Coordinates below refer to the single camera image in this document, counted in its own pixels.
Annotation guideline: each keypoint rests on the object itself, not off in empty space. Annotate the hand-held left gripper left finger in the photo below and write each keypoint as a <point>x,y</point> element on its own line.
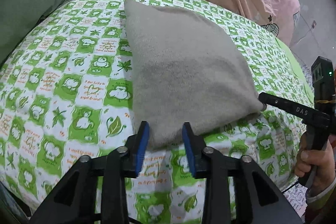
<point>140,153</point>

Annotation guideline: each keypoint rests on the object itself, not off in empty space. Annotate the green pillow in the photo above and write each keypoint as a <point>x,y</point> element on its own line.
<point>34,3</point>

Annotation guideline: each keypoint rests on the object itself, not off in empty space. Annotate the person's right hand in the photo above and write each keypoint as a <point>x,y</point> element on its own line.
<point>320,166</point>

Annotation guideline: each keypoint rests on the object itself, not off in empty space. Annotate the person's right forearm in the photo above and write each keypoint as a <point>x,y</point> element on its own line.
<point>323,197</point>

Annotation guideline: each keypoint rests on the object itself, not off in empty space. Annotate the beige knit sweater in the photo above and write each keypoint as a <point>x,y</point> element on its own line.
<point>183,69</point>

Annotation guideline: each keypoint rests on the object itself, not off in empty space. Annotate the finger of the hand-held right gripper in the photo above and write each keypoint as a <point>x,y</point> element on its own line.
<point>288,107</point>

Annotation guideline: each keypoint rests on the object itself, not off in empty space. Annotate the plain light green sheet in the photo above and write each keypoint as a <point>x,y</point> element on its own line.
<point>296,66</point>

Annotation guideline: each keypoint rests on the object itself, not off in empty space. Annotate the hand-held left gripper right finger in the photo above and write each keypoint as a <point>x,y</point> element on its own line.
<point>189,153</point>

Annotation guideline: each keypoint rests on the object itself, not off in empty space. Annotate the green printed bed sheet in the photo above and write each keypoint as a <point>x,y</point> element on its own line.
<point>65,87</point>

